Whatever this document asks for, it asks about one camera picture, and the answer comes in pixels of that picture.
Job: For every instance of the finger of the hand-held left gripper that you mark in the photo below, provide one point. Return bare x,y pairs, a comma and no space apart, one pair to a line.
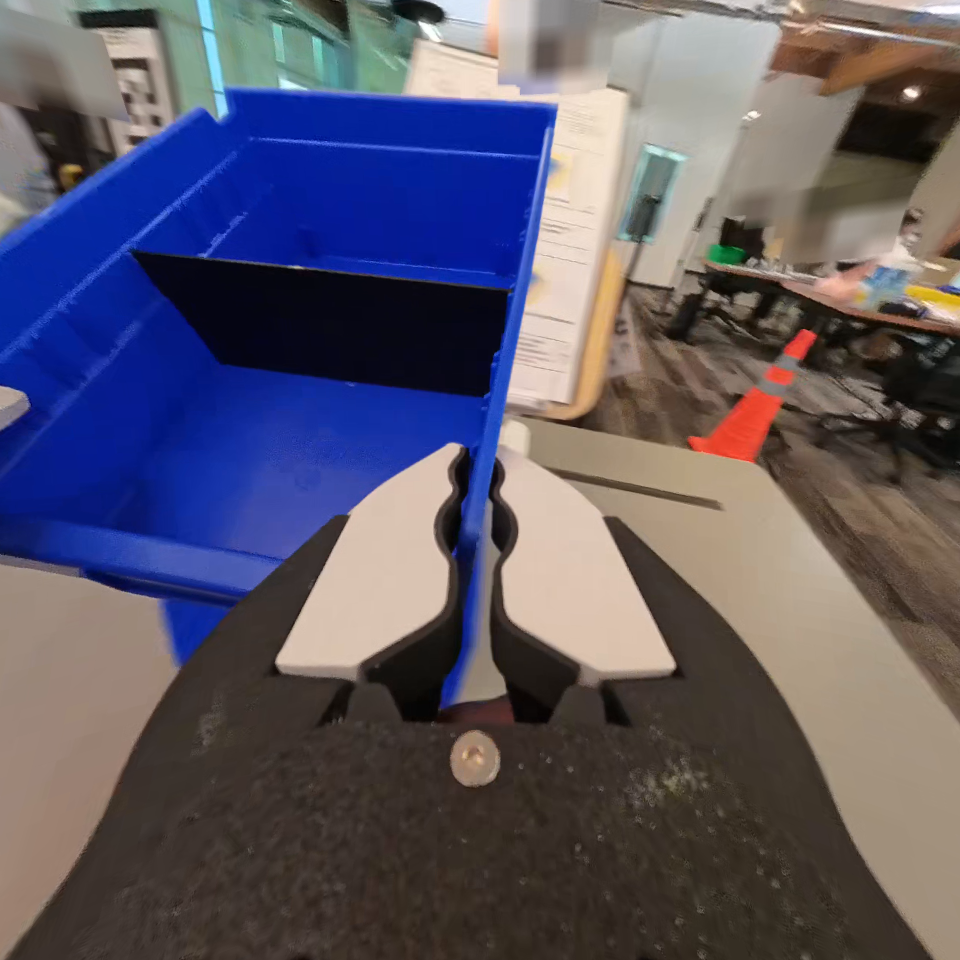
11,409

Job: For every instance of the black bin divider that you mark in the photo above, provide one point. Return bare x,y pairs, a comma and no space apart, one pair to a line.
337,322

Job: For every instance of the orange traffic cone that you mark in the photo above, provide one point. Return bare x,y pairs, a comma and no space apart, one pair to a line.
742,427

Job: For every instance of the green plastic bin stack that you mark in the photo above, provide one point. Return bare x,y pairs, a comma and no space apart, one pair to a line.
739,253

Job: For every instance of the blue plastic bin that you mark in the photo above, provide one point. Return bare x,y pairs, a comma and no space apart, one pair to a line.
300,450

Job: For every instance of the instruction sheet on board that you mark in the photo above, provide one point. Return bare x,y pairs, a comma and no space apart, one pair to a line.
577,225

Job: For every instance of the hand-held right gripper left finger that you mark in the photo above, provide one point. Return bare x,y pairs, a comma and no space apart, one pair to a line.
360,600

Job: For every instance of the long wooden work table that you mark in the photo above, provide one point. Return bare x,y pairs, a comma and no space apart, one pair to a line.
825,289

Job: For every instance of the framed code sign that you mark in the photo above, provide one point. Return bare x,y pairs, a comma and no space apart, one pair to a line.
139,90

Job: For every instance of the instruction sheet on stand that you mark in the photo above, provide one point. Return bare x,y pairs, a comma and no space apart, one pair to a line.
600,360

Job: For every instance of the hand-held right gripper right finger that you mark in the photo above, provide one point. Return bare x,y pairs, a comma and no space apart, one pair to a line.
585,600

